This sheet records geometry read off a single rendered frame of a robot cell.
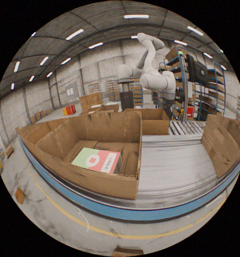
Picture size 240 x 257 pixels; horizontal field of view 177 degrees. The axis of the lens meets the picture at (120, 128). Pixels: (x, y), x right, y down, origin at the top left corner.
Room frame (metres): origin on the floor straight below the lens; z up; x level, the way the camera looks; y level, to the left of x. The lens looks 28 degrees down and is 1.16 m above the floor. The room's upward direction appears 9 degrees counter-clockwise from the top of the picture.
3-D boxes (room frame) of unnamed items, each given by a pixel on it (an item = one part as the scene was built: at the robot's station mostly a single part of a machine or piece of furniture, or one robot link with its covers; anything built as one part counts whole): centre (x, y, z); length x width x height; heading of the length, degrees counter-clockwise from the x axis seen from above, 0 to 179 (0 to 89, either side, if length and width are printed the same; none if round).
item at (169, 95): (0.54, -0.40, 1.09); 0.09 x 0.09 x 0.06
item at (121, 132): (0.25, 0.13, 0.96); 0.39 x 0.29 x 0.17; 74
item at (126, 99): (1.23, -0.17, 0.91); 0.26 x 0.26 x 0.33; 78
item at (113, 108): (1.38, 0.14, 0.80); 0.38 x 0.28 x 0.10; 167
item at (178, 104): (1.23, -1.34, 0.79); 0.40 x 0.30 x 0.10; 164
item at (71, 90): (4.82, 2.49, 1.02); 1.30 x 0.50 x 2.05; 61
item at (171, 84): (0.54, -0.39, 1.19); 0.13 x 0.11 x 0.16; 103
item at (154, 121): (0.66, -0.22, 0.83); 0.39 x 0.29 x 0.17; 69
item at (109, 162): (0.19, 0.10, 0.92); 0.16 x 0.11 x 0.07; 71
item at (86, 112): (1.42, 0.45, 0.80); 0.38 x 0.28 x 0.10; 166
